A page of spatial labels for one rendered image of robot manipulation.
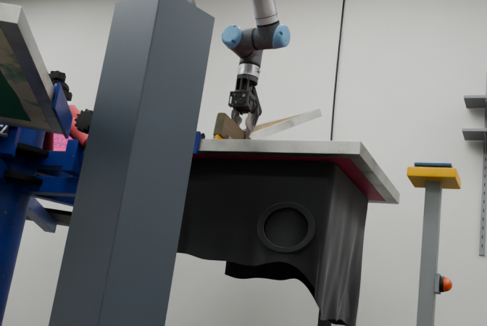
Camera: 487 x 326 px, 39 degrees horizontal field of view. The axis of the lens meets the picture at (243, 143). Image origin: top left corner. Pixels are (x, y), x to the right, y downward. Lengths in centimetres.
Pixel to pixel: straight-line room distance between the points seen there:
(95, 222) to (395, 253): 281
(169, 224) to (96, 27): 414
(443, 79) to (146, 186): 309
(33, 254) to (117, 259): 379
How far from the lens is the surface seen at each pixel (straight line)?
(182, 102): 163
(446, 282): 191
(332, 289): 203
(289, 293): 427
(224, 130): 215
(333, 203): 195
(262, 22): 222
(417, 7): 464
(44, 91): 176
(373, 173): 204
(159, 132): 157
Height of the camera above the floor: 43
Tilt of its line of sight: 16 degrees up
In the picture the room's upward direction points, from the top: 8 degrees clockwise
